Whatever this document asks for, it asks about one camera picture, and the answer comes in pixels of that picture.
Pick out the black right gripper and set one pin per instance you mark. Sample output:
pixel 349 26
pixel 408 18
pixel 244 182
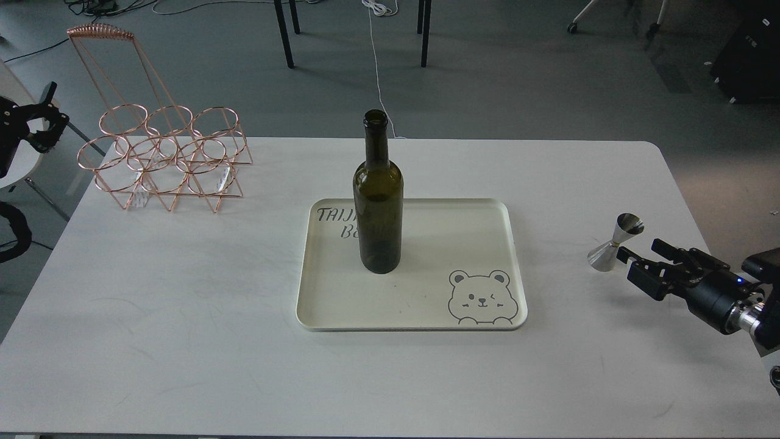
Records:
pixel 711 292

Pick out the white office chair base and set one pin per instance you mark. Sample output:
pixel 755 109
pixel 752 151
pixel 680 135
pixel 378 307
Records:
pixel 602 17

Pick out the cream bear serving tray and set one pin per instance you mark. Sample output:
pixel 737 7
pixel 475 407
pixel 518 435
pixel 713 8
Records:
pixel 458 270

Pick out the black equipment case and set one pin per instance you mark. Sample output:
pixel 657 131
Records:
pixel 747 68

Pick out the copper wire bottle rack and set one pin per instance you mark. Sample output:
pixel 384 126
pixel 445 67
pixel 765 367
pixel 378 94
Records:
pixel 164 150

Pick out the black table leg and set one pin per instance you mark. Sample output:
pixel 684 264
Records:
pixel 283 30
pixel 424 8

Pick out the stainless steel jigger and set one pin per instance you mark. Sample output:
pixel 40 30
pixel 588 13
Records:
pixel 603 258

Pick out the dark green wine bottle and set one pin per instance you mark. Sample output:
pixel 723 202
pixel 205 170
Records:
pixel 378 196

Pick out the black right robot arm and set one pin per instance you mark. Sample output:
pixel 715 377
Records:
pixel 761 320

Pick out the black table leg right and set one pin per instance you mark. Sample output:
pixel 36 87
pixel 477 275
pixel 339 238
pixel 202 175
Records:
pixel 424 8

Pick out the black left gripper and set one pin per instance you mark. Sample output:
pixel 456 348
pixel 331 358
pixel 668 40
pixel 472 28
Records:
pixel 14 126

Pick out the black table leg left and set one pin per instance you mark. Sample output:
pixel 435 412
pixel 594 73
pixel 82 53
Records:
pixel 283 30

